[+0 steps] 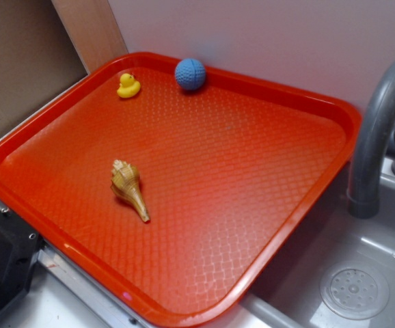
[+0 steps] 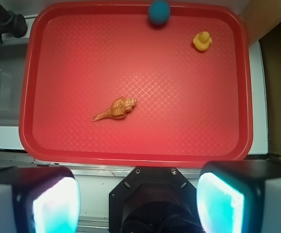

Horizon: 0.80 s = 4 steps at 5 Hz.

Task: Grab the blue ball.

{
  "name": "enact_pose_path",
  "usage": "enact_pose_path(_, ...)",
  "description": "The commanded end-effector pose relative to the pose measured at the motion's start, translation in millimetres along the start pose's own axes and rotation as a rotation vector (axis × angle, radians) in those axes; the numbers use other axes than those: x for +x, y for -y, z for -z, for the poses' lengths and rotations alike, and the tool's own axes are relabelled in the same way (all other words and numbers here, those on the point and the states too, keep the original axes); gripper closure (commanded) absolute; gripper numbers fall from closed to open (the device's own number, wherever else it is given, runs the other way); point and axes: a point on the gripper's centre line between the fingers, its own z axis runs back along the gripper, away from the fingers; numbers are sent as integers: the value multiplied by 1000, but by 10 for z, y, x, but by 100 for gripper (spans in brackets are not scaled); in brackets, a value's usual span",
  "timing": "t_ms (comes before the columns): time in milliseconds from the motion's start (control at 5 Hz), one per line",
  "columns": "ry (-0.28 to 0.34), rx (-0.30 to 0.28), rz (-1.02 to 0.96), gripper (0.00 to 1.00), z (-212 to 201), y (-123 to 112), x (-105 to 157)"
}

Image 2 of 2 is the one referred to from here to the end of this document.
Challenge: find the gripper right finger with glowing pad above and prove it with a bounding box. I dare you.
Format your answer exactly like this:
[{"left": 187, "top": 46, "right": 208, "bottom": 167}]
[{"left": 196, "top": 160, "right": 281, "bottom": 233}]

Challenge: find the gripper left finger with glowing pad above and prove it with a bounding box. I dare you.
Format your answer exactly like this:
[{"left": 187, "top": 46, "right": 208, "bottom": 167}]
[{"left": 0, "top": 166, "right": 81, "bottom": 233}]

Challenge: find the blue dimpled ball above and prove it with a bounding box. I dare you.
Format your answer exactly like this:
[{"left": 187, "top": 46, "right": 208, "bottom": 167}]
[{"left": 148, "top": 0, "right": 171, "bottom": 25}]

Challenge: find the grey metal sink basin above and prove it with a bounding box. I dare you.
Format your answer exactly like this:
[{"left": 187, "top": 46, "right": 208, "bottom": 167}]
[{"left": 0, "top": 38, "right": 28, "bottom": 127}]

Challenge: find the orange spiral seashell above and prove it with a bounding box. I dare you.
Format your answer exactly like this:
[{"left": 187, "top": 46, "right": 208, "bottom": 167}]
[{"left": 91, "top": 97, "right": 137, "bottom": 122}]

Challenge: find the red plastic tray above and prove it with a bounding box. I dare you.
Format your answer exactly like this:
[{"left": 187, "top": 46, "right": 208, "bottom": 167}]
[{"left": 19, "top": 1, "right": 253, "bottom": 168}]

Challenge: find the yellow rubber duck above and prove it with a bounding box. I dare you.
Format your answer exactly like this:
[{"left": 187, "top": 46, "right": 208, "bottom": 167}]
[{"left": 193, "top": 31, "right": 212, "bottom": 51}]

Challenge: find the black octagonal mount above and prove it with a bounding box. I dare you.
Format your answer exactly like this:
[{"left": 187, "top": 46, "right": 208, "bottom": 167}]
[{"left": 108, "top": 167, "right": 203, "bottom": 233}]

